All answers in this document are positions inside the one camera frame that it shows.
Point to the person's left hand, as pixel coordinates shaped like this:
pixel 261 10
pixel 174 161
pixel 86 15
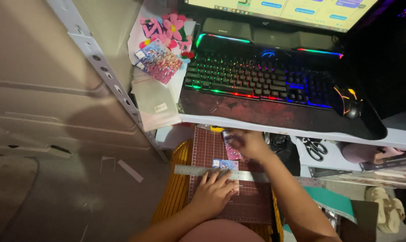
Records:
pixel 212 195

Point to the person's right hand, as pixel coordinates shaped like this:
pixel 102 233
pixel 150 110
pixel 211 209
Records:
pixel 250 145

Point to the person's right fingers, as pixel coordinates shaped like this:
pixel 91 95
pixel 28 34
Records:
pixel 235 138

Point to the glossy cut photo card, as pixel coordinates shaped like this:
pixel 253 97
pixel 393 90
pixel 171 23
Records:
pixel 232 154

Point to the long steel ruler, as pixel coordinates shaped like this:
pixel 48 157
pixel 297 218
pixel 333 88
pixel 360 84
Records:
pixel 253 175

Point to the yellow utility knife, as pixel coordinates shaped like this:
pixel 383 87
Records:
pixel 217 129

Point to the colourful printed photo card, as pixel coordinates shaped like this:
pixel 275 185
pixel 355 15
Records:
pixel 227 165

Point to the dark red desk mat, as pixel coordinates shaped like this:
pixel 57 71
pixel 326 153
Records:
pixel 273 116

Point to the black plastic bag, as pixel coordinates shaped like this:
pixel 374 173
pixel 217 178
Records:
pixel 283 151

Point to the dark red cutting mat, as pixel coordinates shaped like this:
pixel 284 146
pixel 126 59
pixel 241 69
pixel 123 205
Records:
pixel 253 198

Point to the black backlit rainbow keyboard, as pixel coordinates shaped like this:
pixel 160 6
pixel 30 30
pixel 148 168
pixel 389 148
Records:
pixel 256 77

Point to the black scissors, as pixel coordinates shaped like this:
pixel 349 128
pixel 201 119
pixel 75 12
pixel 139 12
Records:
pixel 315 149

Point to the stack of clear plastic sleeves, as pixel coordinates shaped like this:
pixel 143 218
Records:
pixel 155 104

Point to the person's pink shorts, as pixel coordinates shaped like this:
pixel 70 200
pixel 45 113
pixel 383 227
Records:
pixel 221 232

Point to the white paper sheet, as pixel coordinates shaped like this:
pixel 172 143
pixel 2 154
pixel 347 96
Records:
pixel 334 161

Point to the stack of colourful photo cards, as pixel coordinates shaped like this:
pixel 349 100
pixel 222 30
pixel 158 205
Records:
pixel 159 62

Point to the white paper strip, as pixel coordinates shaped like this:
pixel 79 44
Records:
pixel 130 170

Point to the black soundbar speaker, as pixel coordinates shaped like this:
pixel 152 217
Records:
pixel 273 36

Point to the teal paper sheet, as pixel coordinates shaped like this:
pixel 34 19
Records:
pixel 330 201

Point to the black computer mouse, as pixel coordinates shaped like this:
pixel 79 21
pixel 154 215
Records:
pixel 350 102

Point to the pink craft flower bunch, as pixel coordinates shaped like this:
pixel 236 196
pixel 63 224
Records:
pixel 172 30

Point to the pink soft pouch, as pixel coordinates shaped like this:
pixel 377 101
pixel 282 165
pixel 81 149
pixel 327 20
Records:
pixel 361 153

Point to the computer monitor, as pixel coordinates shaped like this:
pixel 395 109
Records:
pixel 290 11

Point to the heap of printed sheets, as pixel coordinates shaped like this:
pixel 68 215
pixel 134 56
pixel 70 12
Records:
pixel 374 176

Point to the pair of beige sandals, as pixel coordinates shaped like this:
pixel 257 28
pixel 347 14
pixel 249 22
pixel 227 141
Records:
pixel 386 210

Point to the beige plastic cabinet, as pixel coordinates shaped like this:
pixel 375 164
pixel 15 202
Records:
pixel 41 84

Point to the grey floor mat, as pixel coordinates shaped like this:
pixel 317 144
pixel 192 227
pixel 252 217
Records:
pixel 8 195

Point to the white slotted metal shelf post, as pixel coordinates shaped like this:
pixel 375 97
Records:
pixel 102 69

